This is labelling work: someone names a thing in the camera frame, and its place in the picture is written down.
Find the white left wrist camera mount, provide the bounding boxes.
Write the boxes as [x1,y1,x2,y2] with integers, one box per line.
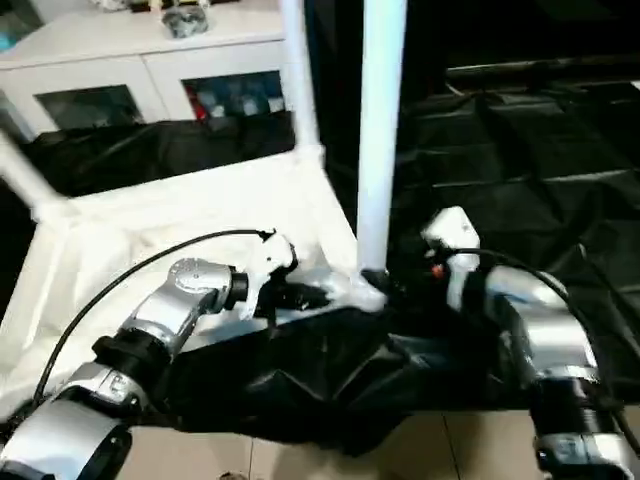
[234,230,299,321]

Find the white plastic table leg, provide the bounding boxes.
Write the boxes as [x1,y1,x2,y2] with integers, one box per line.
[278,0,326,161]
[0,129,71,221]
[355,0,409,274]

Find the white plastic table top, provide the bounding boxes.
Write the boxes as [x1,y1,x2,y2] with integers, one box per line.
[0,144,389,416]

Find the grey metal rail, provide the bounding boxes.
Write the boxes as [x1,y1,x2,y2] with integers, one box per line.
[444,57,640,81]

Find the red white figure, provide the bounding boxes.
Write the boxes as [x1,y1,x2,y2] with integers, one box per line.
[188,87,209,122]

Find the clear bag of black parts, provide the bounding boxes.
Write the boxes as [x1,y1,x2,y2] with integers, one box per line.
[160,5,211,40]

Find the black work mat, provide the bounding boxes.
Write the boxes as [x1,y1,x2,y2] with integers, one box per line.
[0,84,640,459]

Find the white glass-door cabinet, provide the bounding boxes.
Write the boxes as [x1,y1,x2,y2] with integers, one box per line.
[0,7,301,141]

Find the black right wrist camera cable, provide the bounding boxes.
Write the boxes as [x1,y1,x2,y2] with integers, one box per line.
[439,244,634,446]

